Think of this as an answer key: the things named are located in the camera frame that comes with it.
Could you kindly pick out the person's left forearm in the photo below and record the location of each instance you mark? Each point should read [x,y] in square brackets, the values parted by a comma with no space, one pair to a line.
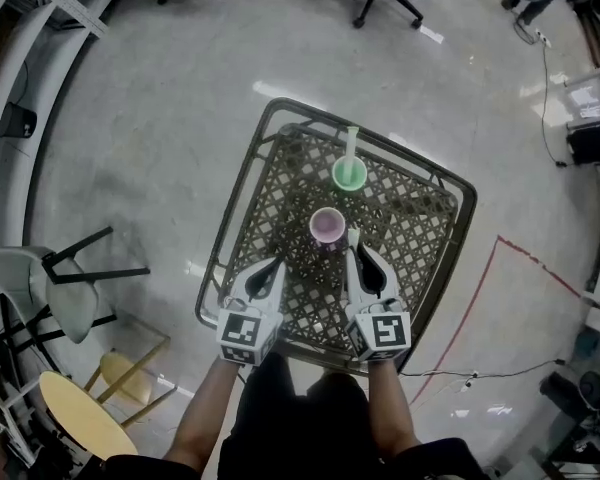
[200,418]

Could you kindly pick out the person's black shirt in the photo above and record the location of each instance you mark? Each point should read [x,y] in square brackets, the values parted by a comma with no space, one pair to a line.
[445,460]

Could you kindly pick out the green plastic cup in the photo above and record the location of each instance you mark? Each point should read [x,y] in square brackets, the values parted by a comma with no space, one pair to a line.
[357,180]

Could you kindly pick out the black bag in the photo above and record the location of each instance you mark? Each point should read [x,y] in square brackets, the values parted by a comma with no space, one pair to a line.
[595,140]

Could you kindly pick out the yellow wooden stool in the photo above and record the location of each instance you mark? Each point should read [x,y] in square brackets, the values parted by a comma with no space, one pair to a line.
[120,373]

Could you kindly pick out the person's right forearm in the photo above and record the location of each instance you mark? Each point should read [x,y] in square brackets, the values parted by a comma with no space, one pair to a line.
[392,413]

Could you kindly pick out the pink plastic cup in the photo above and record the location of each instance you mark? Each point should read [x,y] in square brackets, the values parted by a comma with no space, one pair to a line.
[326,224]

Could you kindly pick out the person's black shorts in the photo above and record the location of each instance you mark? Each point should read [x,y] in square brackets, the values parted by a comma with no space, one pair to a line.
[270,418]

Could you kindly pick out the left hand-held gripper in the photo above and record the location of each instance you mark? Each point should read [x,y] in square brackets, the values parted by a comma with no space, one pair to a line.
[245,335]

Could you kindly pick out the grey shell chair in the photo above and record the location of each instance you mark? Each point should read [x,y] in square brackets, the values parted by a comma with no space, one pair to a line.
[72,298]

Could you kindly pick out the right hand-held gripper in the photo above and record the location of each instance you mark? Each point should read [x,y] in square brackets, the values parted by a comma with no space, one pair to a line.
[385,335]

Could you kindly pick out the white power strip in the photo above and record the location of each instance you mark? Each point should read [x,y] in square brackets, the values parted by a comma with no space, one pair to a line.
[471,381]
[543,38]

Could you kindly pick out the black mesh waste bin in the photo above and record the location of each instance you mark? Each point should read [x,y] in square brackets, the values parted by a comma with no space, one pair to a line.
[17,120]

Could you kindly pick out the yellow round table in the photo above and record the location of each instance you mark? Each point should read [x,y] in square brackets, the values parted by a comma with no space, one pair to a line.
[85,418]

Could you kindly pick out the red floor tape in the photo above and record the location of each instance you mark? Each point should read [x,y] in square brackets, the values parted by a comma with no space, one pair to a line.
[535,260]

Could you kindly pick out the person's right leg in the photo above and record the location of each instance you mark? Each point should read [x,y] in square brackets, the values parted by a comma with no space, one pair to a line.
[337,384]

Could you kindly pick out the rattan glass-top side table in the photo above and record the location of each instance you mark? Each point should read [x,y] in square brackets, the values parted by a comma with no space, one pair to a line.
[405,203]

